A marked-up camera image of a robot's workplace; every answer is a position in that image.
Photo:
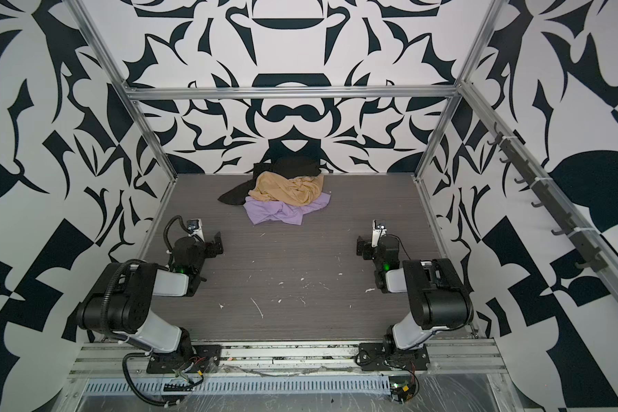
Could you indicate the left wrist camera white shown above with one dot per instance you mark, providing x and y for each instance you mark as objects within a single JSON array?
[{"x": 194, "y": 228}]

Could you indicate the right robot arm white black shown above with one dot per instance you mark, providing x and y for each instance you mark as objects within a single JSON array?
[{"x": 437, "y": 297}]

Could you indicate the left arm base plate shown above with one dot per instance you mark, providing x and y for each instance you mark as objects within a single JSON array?
[{"x": 201, "y": 358}]

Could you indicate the black hook rack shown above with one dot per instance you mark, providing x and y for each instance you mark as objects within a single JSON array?
[{"x": 550, "y": 197}]

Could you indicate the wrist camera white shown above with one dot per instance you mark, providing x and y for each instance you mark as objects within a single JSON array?
[
  {"x": 379, "y": 230},
  {"x": 194, "y": 228}
]

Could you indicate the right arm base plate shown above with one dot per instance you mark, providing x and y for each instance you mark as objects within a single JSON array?
[{"x": 375, "y": 357}]

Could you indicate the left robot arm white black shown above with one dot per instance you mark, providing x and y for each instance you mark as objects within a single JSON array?
[{"x": 118, "y": 306}]

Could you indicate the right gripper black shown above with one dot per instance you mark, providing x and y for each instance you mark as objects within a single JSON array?
[{"x": 369, "y": 253}]

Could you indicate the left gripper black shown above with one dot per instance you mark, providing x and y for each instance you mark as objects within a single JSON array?
[{"x": 212, "y": 251}]

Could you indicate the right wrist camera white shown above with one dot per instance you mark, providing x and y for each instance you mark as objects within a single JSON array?
[{"x": 379, "y": 230}]

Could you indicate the black cloth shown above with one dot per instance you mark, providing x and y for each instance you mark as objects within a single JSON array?
[{"x": 288, "y": 168}]

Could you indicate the small circuit board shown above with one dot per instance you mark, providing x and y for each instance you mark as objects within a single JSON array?
[{"x": 403, "y": 390}]

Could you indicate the tan cloth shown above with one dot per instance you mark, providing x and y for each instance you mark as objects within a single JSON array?
[{"x": 296, "y": 192}]

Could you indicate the aluminium frame crossbar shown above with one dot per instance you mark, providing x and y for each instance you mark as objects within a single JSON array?
[{"x": 301, "y": 92}]

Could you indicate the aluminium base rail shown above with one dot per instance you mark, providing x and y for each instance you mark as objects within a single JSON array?
[{"x": 302, "y": 358}]

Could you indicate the purple cloth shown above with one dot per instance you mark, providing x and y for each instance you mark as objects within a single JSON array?
[{"x": 260, "y": 212}]

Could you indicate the slotted cable duct grey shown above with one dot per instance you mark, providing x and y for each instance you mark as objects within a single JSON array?
[{"x": 258, "y": 385}]

